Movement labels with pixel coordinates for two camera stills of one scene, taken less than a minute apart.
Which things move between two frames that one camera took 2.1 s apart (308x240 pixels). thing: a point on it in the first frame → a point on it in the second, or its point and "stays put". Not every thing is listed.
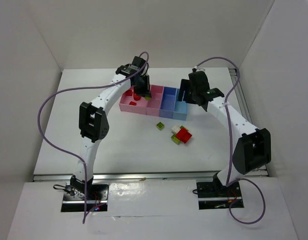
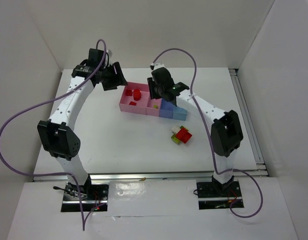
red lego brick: (136, 97) stays put
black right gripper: (190, 92) → (154, 88)
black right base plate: (212, 195) stays put
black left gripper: (141, 88) → (113, 76)
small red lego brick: (128, 92) stays put
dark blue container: (168, 102) stays put
